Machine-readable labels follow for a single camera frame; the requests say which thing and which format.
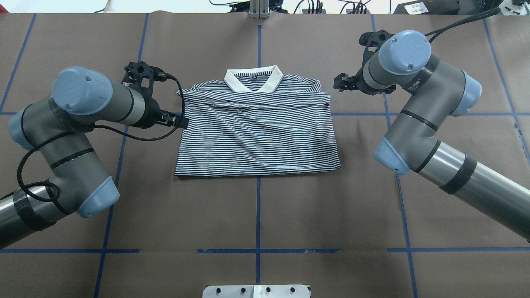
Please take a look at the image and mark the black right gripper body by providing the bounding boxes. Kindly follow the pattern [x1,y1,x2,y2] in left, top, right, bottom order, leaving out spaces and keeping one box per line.
[347,31,396,96]

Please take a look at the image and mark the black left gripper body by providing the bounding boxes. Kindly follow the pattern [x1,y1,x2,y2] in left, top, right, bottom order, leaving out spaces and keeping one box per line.
[122,62,172,129]

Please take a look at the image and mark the navy white striped polo shirt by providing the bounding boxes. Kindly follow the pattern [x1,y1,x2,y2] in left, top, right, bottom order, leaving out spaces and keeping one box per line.
[174,65,341,178]

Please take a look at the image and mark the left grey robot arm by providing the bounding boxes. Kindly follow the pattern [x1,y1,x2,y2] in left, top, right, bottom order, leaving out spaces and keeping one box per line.
[0,62,188,248]

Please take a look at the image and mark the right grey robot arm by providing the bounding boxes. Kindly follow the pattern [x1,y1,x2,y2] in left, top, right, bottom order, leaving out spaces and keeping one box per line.
[333,30,530,240]

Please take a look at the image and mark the aluminium frame post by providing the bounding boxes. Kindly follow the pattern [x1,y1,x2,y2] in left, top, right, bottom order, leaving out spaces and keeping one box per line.
[248,0,270,19]

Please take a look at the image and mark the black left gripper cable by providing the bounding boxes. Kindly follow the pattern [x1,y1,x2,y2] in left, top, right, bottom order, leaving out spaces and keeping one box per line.
[17,70,185,216]

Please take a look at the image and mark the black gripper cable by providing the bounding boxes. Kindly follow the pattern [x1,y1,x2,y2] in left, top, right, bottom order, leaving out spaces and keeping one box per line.
[424,6,504,44]
[17,70,185,216]

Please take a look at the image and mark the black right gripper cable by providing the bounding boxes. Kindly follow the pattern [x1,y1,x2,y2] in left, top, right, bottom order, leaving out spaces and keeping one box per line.
[424,6,504,44]

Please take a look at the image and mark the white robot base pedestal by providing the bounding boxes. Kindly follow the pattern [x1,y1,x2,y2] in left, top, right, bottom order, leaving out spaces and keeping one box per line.
[202,284,312,298]

